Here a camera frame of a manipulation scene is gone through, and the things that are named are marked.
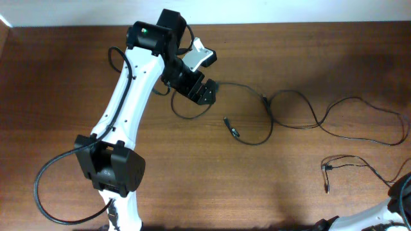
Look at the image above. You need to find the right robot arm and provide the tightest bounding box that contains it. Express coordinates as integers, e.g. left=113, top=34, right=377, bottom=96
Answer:
left=310, top=173, right=410, bottom=231

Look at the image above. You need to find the black thick labelled cable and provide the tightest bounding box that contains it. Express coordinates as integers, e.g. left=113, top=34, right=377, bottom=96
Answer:
left=320, top=154, right=411, bottom=194

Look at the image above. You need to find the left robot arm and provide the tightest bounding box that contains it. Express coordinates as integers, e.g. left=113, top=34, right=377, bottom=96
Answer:
left=74, top=9, right=216, bottom=230

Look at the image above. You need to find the black thin USB-C cable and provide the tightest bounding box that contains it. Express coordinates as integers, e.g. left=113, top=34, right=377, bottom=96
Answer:
left=261, top=90, right=410, bottom=147

